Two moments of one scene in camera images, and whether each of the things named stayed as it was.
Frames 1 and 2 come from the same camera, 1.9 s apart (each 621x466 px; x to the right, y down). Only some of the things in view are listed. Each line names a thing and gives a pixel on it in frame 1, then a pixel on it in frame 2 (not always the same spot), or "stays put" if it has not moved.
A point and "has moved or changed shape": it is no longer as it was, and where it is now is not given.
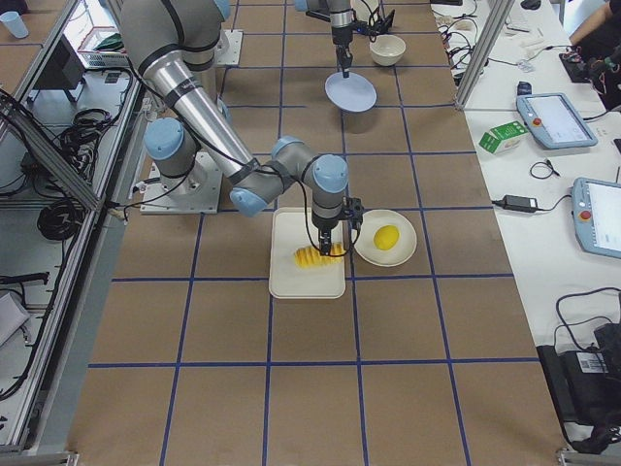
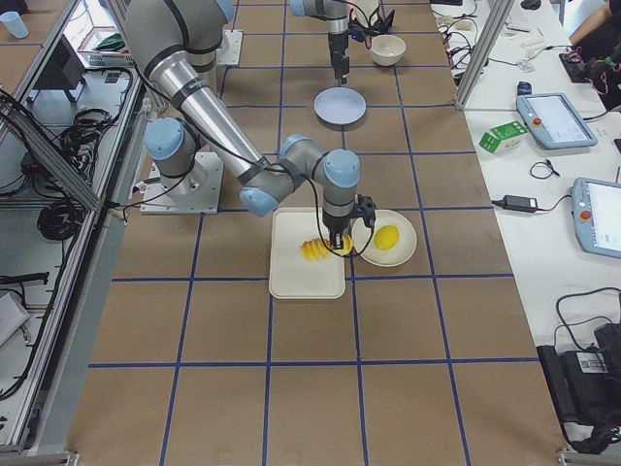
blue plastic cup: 15,23 stays put
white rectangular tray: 292,229 stays put
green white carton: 504,138 stays put
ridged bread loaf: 310,257 has moved or changed shape
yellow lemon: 386,237 stays put
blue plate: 353,93 has moved or changed shape
